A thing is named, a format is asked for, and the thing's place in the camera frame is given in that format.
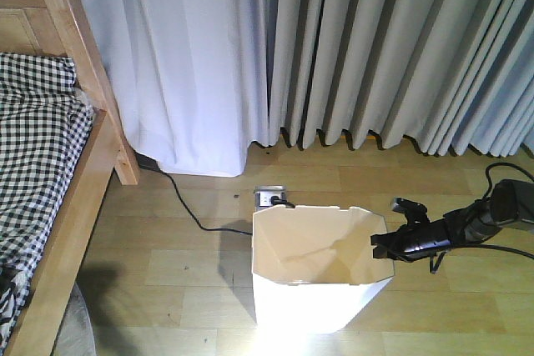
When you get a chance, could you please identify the grey round rug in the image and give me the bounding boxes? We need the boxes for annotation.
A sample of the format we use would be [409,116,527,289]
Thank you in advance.
[52,283,97,355]

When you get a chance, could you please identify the black power cord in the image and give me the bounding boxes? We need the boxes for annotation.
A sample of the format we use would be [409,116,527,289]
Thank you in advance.
[137,155,296,235]

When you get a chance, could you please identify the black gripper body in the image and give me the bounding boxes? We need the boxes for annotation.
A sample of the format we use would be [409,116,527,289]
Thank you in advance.
[370,211,452,260]

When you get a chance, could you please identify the floor power socket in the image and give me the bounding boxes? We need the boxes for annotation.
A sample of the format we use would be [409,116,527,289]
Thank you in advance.
[254,185,288,212]

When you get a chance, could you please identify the black white checkered blanket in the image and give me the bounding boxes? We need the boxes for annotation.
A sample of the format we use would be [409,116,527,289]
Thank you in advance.
[1,53,93,347]

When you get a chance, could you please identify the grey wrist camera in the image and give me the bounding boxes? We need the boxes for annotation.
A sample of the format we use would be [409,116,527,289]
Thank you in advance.
[390,197,427,213]

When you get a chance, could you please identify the white sheer curtain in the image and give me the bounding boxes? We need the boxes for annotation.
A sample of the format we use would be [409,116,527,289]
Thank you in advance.
[82,0,268,177]

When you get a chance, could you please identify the wooden bed frame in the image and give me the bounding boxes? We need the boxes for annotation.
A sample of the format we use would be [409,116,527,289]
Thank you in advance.
[1,0,139,355]

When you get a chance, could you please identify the white trash bin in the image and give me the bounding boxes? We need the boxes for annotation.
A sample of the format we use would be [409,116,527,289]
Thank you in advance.
[251,205,395,333]

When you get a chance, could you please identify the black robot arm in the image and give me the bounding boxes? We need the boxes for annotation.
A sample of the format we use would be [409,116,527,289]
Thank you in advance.
[370,179,533,263]

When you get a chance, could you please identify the grey pleated curtain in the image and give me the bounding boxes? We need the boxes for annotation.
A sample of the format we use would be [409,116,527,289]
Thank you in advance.
[266,0,533,157]

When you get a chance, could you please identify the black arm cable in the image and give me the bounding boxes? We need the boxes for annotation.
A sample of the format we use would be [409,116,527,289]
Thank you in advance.
[391,163,534,276]

